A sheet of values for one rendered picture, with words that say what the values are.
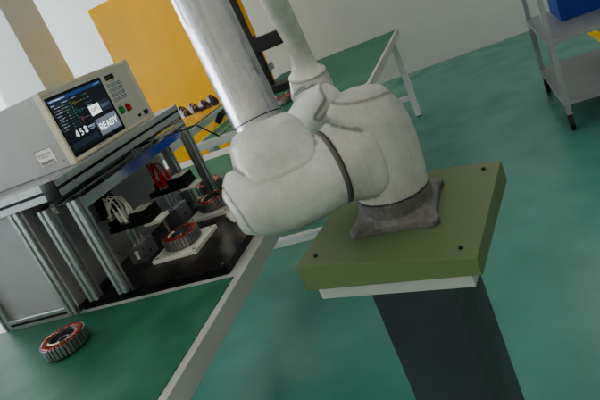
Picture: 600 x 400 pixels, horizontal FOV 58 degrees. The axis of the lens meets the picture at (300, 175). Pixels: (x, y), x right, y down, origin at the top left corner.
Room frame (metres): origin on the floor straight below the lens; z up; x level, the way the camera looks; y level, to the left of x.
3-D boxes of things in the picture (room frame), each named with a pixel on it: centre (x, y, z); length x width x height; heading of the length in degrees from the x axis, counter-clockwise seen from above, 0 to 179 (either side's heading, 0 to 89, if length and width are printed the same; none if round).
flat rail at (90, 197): (1.65, 0.43, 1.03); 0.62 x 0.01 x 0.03; 158
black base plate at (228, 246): (1.62, 0.35, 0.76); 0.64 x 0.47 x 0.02; 158
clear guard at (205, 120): (1.78, 0.28, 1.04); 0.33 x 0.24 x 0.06; 68
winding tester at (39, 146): (1.75, 0.63, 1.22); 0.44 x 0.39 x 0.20; 158
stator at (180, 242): (1.50, 0.38, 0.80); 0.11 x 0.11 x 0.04
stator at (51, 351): (1.22, 0.67, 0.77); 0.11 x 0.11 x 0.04
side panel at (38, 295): (1.46, 0.83, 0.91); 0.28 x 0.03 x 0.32; 68
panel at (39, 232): (1.71, 0.57, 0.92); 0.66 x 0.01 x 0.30; 158
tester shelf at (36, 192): (1.74, 0.64, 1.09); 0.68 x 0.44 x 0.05; 158
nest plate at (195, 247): (1.50, 0.38, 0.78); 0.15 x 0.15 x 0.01; 68
